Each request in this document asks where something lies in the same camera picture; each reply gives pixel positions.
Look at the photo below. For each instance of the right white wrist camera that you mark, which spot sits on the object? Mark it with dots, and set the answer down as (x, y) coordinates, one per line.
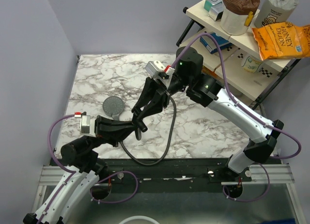
(160, 73)

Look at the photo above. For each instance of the silver small box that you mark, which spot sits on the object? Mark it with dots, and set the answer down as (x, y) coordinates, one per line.
(216, 11)

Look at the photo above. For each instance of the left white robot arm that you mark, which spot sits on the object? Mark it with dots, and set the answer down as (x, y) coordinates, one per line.
(70, 189)

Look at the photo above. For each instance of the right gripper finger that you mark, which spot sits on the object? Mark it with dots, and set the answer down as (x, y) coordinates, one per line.
(145, 96)
(146, 111)

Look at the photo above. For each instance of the grey cylindrical canister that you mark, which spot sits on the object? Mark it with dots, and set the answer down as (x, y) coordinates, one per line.
(275, 11)

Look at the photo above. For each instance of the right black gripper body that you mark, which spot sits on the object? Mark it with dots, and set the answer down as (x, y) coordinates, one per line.
(160, 87)

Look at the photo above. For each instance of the teal small box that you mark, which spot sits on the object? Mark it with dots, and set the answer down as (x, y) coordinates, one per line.
(211, 3)

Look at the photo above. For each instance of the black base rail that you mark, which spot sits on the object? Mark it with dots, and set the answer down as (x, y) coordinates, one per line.
(170, 175)

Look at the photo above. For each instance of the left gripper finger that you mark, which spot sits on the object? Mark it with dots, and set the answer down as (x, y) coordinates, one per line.
(117, 136)
(115, 125)

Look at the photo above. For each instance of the orange snack bag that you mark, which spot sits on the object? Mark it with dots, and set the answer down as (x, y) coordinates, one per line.
(207, 71)

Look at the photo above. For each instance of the cream three-tier shelf rack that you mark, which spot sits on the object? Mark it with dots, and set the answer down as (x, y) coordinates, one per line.
(255, 87)

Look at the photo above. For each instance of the yellow clip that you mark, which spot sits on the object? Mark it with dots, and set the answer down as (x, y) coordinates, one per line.
(249, 19)

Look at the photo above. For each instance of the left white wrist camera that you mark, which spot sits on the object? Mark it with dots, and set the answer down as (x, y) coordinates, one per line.
(86, 126)

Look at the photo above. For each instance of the white cup brown lid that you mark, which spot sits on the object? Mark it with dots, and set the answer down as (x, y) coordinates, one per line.
(235, 13)

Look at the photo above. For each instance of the grey shower head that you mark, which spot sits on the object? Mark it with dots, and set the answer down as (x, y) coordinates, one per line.
(113, 106)

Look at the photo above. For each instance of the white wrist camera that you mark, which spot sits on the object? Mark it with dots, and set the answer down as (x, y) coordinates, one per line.
(86, 126)
(160, 73)

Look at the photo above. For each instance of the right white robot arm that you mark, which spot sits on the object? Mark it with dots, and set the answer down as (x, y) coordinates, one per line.
(209, 92)

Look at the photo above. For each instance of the black T-shaped fitting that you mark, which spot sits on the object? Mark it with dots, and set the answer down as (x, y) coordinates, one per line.
(141, 127)

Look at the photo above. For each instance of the orange honey dijon bag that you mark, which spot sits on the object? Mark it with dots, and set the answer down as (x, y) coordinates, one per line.
(282, 41)

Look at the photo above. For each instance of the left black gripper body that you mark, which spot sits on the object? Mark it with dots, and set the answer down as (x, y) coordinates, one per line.
(99, 134)

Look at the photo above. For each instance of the white round rim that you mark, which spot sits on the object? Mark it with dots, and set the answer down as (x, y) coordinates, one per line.
(144, 218)

